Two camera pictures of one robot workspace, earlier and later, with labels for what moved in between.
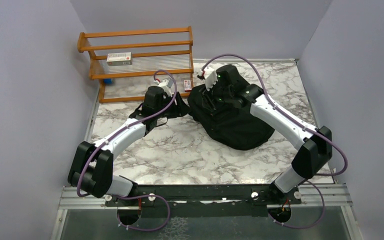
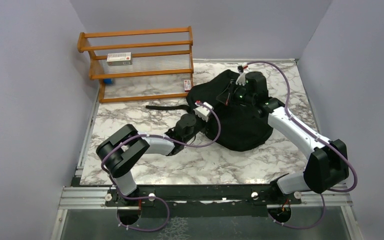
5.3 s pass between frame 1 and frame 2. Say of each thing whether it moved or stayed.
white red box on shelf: stayed
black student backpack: stayed
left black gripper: moved
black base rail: stayed
